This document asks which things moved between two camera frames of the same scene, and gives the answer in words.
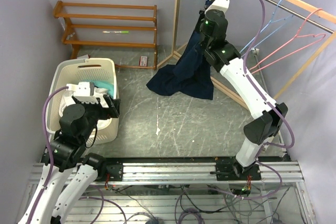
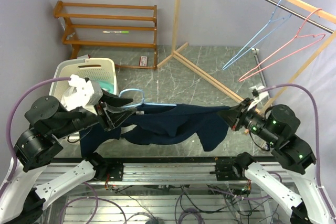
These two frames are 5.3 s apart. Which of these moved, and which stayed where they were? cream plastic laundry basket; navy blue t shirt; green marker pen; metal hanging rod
Moved: navy blue t shirt
Stayed: metal hanging rod; cream plastic laundry basket; green marker pen
